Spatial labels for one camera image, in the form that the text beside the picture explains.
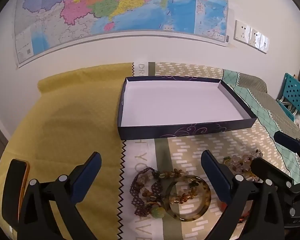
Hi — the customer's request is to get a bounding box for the orange smart watch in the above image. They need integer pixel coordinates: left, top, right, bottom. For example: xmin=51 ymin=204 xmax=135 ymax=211
xmin=2 ymin=158 xmax=30 ymax=230

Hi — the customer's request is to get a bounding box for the amber bead bracelet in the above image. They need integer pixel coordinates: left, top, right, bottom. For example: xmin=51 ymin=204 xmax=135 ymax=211
xmin=150 ymin=169 xmax=203 ymax=205

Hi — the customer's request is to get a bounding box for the clear mixed bead bracelet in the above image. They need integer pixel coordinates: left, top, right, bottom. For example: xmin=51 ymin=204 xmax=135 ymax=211
xmin=222 ymin=149 xmax=264 ymax=182

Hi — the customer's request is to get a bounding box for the white wall socket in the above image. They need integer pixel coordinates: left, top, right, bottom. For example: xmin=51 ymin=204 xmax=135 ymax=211
xmin=234 ymin=20 xmax=251 ymax=45
xmin=249 ymin=27 xmax=262 ymax=50
xmin=259 ymin=33 xmax=269 ymax=54

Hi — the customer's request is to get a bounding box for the purple bead necklace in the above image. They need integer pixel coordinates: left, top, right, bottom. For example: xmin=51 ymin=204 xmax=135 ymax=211
xmin=129 ymin=169 xmax=167 ymax=218

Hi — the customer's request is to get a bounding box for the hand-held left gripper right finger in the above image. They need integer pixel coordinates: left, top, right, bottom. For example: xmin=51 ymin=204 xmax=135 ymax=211
xmin=201 ymin=150 xmax=285 ymax=240

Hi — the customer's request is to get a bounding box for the teal perforated plastic chair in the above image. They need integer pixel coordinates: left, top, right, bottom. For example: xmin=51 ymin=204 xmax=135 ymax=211
xmin=276 ymin=72 xmax=300 ymax=121

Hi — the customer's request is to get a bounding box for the colourful wall map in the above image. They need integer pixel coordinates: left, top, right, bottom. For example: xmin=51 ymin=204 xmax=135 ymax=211
xmin=14 ymin=0 xmax=229 ymax=69

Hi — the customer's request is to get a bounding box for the patchwork printed bed sheet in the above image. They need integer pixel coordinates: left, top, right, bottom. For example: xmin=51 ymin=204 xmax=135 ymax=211
xmin=0 ymin=61 xmax=300 ymax=240

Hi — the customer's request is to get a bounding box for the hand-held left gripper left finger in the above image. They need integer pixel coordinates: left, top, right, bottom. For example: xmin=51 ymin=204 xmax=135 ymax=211
xmin=17 ymin=152 xmax=102 ymax=240

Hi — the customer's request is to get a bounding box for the dark blue cardboard box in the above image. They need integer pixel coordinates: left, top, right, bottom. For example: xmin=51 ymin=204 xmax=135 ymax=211
xmin=117 ymin=76 xmax=257 ymax=140

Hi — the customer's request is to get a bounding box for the tortoiseshell bangle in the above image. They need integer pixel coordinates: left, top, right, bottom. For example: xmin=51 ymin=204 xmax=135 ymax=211
xmin=164 ymin=175 xmax=212 ymax=222

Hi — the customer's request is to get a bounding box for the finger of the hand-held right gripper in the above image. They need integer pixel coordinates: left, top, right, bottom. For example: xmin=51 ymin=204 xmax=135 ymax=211
xmin=273 ymin=131 xmax=300 ymax=155
xmin=251 ymin=156 xmax=297 ymax=189

